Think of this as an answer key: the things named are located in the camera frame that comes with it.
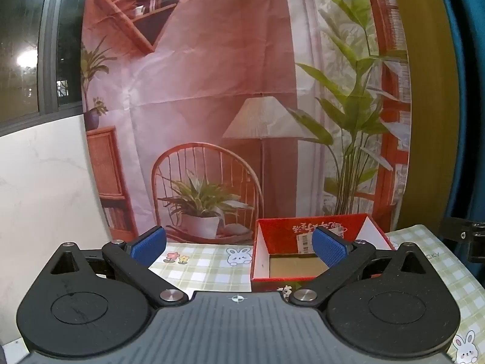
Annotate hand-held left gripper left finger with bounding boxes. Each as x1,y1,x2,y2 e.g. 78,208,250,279
45,225,189,308

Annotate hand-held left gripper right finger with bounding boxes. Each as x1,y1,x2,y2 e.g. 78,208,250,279
290,227,433,308

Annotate red strawberry print cardboard box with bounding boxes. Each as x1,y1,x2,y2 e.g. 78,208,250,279
250,213,396,293

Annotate green checked tablecloth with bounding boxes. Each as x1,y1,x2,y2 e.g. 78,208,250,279
149,223,485,364

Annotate teal curtain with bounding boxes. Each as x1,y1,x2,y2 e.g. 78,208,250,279
432,0,485,243

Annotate printed room scene backdrop cloth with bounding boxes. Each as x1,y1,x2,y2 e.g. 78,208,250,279
80,0,412,245

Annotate dark window with grey frame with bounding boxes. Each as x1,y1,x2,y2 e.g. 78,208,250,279
0,0,89,137

